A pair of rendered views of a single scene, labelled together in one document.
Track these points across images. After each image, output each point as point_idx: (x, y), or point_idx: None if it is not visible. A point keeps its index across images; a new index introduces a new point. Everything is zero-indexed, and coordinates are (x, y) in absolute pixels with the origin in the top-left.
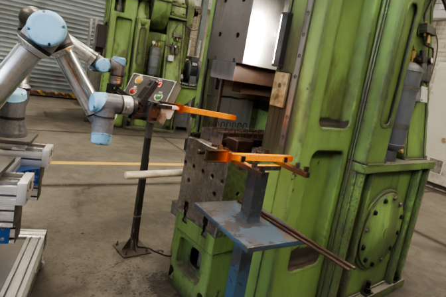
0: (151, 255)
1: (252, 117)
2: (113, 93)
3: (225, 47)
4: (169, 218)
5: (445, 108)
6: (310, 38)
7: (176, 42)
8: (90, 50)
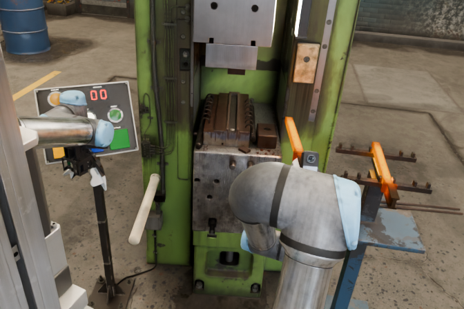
0: (139, 282)
1: (199, 78)
2: (81, 154)
3: (230, 25)
4: (78, 223)
5: None
6: (343, 0)
7: None
8: (79, 121)
